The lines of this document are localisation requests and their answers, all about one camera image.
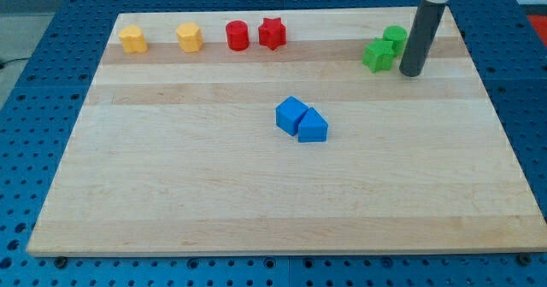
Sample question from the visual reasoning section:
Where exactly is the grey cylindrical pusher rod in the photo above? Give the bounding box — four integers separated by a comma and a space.
399, 0, 446, 77

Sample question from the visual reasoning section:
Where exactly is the red cylinder block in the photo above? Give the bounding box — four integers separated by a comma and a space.
226, 20, 250, 51

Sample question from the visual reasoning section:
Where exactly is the red star block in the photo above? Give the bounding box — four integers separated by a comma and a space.
258, 18, 286, 50

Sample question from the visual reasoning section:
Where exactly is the yellow hexagon block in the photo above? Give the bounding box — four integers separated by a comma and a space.
176, 22, 203, 53

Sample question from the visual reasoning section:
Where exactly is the blue triangle block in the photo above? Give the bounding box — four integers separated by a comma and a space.
297, 108, 328, 143

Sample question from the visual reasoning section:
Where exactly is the yellow heart block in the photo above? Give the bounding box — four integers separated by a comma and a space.
118, 25, 148, 54

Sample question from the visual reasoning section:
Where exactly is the blue cube block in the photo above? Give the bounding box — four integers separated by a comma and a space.
275, 97, 309, 136

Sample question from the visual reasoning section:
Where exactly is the green star block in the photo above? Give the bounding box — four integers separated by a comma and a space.
362, 38, 395, 73

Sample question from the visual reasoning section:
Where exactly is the green cylinder block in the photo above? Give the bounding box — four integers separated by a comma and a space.
383, 26, 408, 56

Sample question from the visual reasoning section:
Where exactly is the wooden board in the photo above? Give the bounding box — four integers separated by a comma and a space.
26, 7, 546, 257

